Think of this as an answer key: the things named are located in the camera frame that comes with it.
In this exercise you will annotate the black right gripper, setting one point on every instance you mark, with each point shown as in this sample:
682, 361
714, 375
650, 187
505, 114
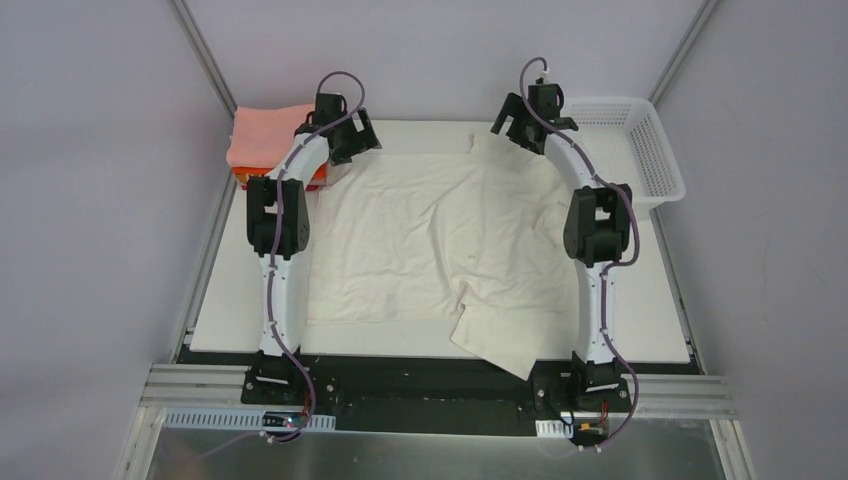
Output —
515, 124

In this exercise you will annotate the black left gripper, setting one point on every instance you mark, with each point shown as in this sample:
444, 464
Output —
357, 138

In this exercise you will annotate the cream white t shirt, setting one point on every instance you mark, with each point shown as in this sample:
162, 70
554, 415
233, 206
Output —
472, 240

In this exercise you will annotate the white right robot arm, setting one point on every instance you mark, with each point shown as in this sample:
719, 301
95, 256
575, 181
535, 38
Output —
597, 229

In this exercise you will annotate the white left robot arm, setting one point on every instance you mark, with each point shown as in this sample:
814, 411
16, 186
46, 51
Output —
278, 229

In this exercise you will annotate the orange folded t shirt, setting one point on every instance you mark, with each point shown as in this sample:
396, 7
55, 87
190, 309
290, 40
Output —
319, 178

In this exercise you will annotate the pink folded t shirt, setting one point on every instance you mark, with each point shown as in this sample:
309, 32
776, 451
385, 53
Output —
262, 137

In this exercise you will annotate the white plastic basket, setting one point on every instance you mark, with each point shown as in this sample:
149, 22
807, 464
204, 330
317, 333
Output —
626, 143

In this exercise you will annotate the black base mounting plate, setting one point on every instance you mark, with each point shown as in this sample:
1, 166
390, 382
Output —
427, 395

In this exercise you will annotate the left white cable duct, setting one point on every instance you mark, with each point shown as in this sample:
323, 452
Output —
276, 421

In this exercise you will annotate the white cable duct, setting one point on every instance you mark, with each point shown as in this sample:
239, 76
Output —
557, 429
276, 421

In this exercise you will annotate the aluminium frame rail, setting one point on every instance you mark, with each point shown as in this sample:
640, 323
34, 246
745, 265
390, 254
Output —
661, 396

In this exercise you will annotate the right white cable duct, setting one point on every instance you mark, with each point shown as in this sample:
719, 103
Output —
557, 429

